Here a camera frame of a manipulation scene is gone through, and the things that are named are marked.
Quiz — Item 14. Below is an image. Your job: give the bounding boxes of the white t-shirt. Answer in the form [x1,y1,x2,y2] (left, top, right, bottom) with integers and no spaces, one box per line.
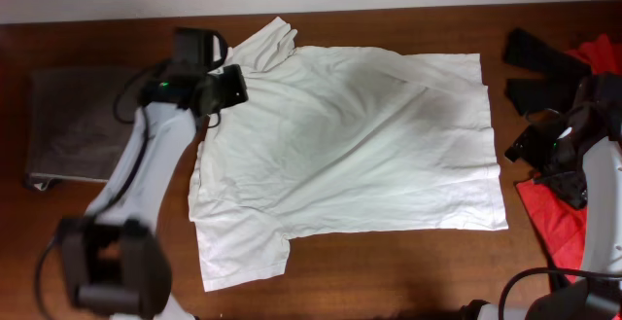
[189,18,507,292]

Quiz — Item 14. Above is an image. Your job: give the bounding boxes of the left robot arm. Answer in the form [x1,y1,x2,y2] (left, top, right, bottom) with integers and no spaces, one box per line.
[48,27,248,319]

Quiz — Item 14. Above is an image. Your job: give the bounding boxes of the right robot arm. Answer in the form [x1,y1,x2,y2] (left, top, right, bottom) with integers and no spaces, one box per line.
[459,73,621,319]

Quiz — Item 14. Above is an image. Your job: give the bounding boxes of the black garment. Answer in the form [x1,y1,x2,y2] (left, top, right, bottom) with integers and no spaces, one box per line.
[502,28,592,116]

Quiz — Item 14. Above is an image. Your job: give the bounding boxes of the red t-shirt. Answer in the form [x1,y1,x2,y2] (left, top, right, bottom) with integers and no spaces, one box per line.
[516,34,621,268]

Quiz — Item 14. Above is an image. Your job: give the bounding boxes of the folded grey trousers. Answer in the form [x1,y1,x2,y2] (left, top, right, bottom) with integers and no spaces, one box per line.
[22,66,144,192]

